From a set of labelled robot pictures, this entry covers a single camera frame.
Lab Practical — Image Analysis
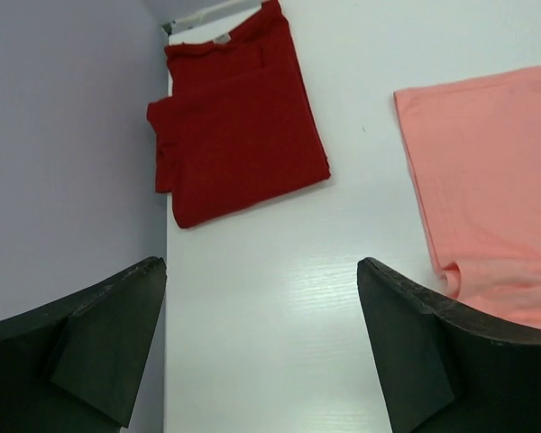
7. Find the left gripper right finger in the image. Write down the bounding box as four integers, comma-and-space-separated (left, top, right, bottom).
357, 258, 541, 433

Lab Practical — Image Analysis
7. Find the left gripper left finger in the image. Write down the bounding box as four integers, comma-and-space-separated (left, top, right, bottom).
0, 257, 167, 433

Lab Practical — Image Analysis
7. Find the pink t-shirt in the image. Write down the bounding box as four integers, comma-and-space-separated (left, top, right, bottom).
394, 66, 541, 329

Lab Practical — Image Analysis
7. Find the red folded t-shirt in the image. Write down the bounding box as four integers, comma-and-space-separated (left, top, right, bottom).
147, 1, 330, 229

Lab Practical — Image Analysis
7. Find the aluminium table edge rail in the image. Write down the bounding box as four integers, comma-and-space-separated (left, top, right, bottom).
161, 0, 262, 36

